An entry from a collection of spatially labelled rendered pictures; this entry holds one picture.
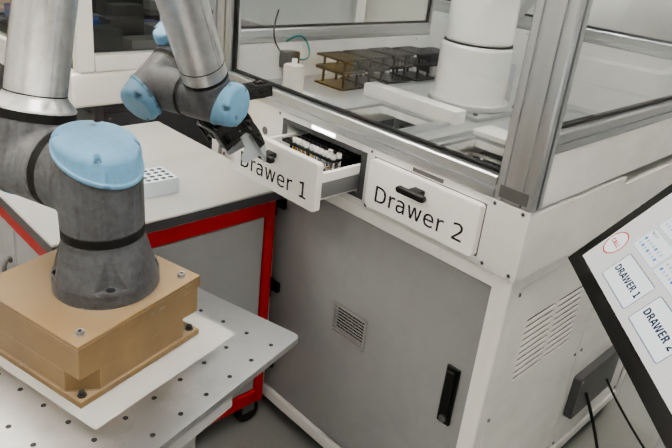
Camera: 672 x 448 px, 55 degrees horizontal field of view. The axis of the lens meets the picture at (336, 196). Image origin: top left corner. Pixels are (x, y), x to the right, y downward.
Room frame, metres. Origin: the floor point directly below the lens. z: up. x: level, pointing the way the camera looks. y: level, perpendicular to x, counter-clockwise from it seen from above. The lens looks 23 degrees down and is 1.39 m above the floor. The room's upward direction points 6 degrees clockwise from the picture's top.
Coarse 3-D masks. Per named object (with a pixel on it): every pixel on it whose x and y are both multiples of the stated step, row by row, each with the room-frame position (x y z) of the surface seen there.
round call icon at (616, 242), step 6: (624, 228) 0.85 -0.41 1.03; (618, 234) 0.85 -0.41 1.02; (624, 234) 0.84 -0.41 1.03; (606, 240) 0.85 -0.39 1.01; (612, 240) 0.85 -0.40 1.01; (618, 240) 0.84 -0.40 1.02; (624, 240) 0.83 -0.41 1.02; (630, 240) 0.82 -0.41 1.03; (600, 246) 0.85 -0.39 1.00; (606, 246) 0.84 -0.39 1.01; (612, 246) 0.83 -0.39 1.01; (618, 246) 0.82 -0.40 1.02; (624, 246) 0.81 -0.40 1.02; (606, 252) 0.83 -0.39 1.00; (612, 252) 0.82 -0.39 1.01
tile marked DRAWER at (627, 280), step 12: (624, 264) 0.78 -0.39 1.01; (636, 264) 0.76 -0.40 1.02; (612, 276) 0.77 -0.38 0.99; (624, 276) 0.76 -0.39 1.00; (636, 276) 0.74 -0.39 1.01; (612, 288) 0.75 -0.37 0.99; (624, 288) 0.74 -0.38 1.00; (636, 288) 0.72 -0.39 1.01; (648, 288) 0.71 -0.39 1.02; (624, 300) 0.71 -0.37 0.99; (636, 300) 0.70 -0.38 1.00
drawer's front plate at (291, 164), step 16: (272, 144) 1.35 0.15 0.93; (240, 160) 1.43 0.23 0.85; (256, 160) 1.39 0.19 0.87; (288, 160) 1.31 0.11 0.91; (304, 160) 1.28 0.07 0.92; (256, 176) 1.39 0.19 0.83; (272, 176) 1.35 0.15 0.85; (288, 176) 1.31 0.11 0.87; (304, 176) 1.28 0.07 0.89; (320, 176) 1.26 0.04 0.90; (288, 192) 1.31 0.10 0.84; (304, 192) 1.27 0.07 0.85; (320, 192) 1.26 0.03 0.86
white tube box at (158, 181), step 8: (152, 168) 1.45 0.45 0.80; (160, 168) 1.46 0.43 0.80; (144, 176) 1.39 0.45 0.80; (152, 176) 1.41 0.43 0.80; (160, 176) 1.41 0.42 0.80; (168, 176) 1.42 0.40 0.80; (176, 176) 1.42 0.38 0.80; (144, 184) 1.35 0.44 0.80; (152, 184) 1.37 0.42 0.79; (160, 184) 1.38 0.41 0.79; (168, 184) 1.39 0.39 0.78; (176, 184) 1.41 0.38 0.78; (144, 192) 1.35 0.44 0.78; (152, 192) 1.37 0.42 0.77; (160, 192) 1.38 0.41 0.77; (168, 192) 1.39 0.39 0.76
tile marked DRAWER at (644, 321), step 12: (660, 300) 0.68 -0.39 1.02; (636, 312) 0.68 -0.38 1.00; (648, 312) 0.67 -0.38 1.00; (660, 312) 0.66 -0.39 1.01; (636, 324) 0.66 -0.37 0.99; (648, 324) 0.65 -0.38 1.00; (660, 324) 0.64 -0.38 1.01; (648, 336) 0.64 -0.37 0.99; (660, 336) 0.62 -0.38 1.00; (648, 348) 0.62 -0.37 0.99; (660, 348) 0.61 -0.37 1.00; (660, 360) 0.59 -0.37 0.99
